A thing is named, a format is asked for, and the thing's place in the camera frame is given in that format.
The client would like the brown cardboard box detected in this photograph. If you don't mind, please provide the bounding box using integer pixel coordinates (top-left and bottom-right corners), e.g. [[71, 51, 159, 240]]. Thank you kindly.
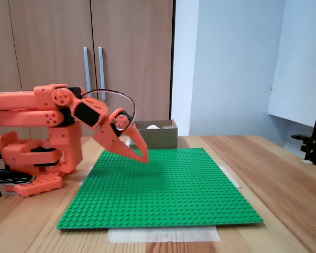
[[129, 119, 179, 150]]

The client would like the narrow translucent tape strip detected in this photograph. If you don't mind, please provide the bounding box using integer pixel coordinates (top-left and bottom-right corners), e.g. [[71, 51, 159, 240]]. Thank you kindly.
[[78, 166, 93, 187], [218, 164, 242, 189]]

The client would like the green studded baseplate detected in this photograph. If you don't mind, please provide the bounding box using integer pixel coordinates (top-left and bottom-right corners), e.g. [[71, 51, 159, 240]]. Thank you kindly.
[[55, 147, 264, 230]]

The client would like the wide translucent tape strip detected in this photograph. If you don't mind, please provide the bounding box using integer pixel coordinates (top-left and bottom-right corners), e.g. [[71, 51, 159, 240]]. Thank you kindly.
[[107, 226, 221, 244]]

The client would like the black table clamp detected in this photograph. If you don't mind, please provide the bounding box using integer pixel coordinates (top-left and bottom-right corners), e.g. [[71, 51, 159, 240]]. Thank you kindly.
[[0, 169, 36, 185]]

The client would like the brown wooden cabinet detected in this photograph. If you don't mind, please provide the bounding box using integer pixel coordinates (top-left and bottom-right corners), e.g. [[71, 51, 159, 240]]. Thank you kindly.
[[0, 0, 176, 138]]

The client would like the thin gripper servo cable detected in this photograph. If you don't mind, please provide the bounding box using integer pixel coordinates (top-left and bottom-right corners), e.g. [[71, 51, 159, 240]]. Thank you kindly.
[[81, 89, 136, 132]]

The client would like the silver cabinet door handle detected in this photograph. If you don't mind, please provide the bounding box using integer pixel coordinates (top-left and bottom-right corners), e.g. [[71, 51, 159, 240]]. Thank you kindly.
[[83, 46, 93, 99], [98, 46, 107, 101]]

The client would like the black camera stand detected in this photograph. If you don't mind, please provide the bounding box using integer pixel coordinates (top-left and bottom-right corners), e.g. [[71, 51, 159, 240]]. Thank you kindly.
[[291, 77, 316, 166]]

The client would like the white wall panel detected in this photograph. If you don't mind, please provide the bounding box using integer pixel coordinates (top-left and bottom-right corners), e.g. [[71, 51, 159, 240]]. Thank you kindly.
[[267, 0, 316, 129]]

